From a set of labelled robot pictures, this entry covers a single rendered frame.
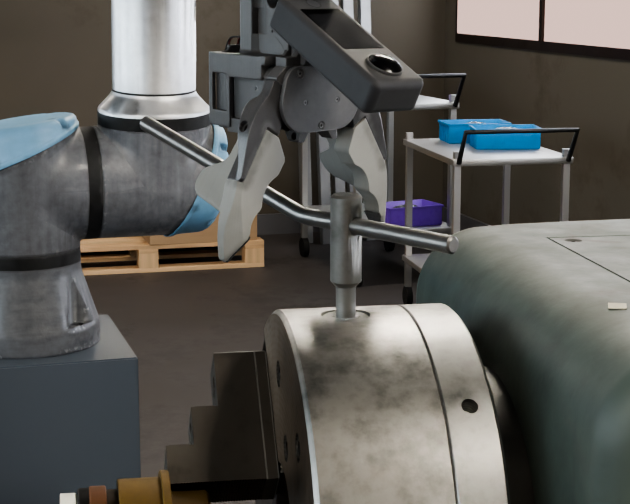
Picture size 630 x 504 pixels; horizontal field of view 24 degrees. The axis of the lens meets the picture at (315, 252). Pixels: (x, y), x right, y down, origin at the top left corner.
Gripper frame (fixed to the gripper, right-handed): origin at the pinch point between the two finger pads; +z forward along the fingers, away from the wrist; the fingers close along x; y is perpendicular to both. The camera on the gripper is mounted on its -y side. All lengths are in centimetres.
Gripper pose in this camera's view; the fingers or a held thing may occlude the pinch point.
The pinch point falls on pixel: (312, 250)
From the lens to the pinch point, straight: 103.4
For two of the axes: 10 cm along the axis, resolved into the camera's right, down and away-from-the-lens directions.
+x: -7.4, 1.4, -6.6
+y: -6.8, -1.6, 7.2
